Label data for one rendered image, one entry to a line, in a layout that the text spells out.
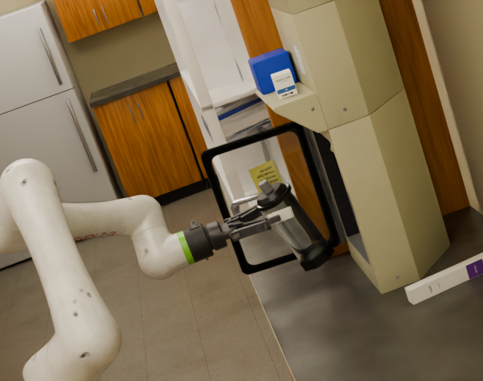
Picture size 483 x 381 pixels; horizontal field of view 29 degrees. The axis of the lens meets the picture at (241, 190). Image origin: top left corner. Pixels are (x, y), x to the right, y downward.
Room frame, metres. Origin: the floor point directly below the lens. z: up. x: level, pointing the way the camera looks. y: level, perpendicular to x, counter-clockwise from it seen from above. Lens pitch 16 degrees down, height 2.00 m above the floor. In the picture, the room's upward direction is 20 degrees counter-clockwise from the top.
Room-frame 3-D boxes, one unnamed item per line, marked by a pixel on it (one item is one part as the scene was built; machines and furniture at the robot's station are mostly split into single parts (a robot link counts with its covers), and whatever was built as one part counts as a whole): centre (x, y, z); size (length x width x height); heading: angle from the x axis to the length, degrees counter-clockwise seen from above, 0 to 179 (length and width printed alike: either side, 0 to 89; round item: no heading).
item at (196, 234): (2.39, 0.15, 1.22); 0.09 x 0.06 x 0.12; 3
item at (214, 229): (2.39, 0.08, 1.22); 0.09 x 0.08 x 0.07; 93
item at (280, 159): (2.62, -0.07, 1.19); 0.30 x 0.01 x 0.40; 85
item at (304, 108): (2.46, -0.19, 1.46); 0.32 x 0.12 x 0.10; 3
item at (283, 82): (2.40, -0.20, 1.54); 0.05 x 0.05 x 0.06; 87
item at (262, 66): (2.55, -0.19, 1.56); 0.10 x 0.10 x 0.09; 3
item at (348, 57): (2.47, -0.37, 1.33); 0.32 x 0.25 x 0.77; 3
